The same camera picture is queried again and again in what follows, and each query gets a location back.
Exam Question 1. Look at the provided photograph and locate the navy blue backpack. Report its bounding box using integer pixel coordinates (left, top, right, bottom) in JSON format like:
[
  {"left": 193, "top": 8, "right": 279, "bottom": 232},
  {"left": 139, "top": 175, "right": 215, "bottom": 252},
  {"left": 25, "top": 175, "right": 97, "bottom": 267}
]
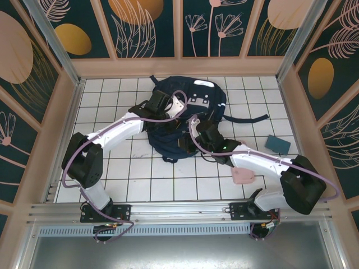
[{"left": 147, "top": 75, "right": 270, "bottom": 164}]

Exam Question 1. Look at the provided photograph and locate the slotted grey cable duct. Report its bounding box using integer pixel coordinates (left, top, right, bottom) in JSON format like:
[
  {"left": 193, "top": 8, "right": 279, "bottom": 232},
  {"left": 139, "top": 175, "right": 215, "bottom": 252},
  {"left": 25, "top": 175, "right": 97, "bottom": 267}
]
[{"left": 38, "top": 224, "right": 255, "bottom": 236}]

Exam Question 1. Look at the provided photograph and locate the grey metal sheet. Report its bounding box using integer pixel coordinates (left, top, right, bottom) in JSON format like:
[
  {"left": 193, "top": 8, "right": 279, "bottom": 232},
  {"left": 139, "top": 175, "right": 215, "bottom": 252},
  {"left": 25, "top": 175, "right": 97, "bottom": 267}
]
[{"left": 16, "top": 221, "right": 344, "bottom": 269}]

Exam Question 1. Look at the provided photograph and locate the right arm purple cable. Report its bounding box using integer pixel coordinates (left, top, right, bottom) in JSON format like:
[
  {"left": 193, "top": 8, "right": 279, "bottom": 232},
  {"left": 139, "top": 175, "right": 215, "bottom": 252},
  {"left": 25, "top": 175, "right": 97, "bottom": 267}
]
[{"left": 188, "top": 117, "right": 342, "bottom": 242}]

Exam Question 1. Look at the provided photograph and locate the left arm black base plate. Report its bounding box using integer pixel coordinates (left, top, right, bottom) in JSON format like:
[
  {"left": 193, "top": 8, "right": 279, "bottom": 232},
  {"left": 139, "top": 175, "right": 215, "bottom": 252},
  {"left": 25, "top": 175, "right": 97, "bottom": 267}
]
[{"left": 80, "top": 203, "right": 132, "bottom": 224}]

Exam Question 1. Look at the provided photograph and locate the aluminium corner post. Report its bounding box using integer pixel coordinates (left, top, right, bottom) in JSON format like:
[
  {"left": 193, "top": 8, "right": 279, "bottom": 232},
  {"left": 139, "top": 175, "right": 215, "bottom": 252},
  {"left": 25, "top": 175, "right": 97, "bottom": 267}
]
[
  {"left": 276, "top": 0, "right": 326, "bottom": 82},
  {"left": 22, "top": 0, "right": 85, "bottom": 86}
]

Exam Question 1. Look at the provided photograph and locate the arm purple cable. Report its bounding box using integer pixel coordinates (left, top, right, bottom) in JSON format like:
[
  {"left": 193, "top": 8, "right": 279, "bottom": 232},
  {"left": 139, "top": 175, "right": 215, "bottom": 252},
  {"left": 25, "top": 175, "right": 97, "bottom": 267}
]
[
  {"left": 61, "top": 90, "right": 137, "bottom": 243},
  {"left": 188, "top": 117, "right": 342, "bottom": 242}
]

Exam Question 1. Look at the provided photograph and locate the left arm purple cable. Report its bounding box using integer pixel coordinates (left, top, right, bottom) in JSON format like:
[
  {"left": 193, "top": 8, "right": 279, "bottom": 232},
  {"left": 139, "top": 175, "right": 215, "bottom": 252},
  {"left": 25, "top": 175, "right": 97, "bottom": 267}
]
[{"left": 61, "top": 90, "right": 137, "bottom": 243}]

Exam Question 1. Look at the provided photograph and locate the pink pencil case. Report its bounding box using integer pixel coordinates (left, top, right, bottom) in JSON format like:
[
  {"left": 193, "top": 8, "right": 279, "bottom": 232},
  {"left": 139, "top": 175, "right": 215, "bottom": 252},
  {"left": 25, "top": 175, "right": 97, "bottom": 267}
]
[{"left": 231, "top": 140, "right": 256, "bottom": 185}]

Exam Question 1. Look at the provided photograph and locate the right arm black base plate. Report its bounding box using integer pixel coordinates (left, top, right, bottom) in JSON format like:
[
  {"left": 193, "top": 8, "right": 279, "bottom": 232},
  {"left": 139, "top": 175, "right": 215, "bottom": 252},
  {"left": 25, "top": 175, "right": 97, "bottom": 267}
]
[{"left": 229, "top": 202, "right": 281, "bottom": 222}]

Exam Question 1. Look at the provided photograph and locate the teal leather wallet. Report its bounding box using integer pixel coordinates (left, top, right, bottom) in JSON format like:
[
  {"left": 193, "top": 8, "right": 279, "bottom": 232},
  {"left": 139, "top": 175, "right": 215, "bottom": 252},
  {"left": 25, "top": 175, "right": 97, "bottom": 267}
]
[{"left": 263, "top": 134, "right": 292, "bottom": 156}]

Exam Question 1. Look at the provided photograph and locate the aluminium mounting rail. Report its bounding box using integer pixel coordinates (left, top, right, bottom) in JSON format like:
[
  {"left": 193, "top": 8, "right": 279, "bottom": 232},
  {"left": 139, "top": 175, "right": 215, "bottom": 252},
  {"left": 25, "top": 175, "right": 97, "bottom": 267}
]
[{"left": 26, "top": 198, "right": 336, "bottom": 225}]

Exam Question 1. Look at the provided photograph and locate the aluminium side rail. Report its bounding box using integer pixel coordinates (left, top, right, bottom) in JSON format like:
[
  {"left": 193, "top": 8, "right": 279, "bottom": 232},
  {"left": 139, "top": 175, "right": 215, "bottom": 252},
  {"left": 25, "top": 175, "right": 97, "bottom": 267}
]
[
  {"left": 43, "top": 79, "right": 86, "bottom": 204},
  {"left": 276, "top": 79, "right": 319, "bottom": 198}
]

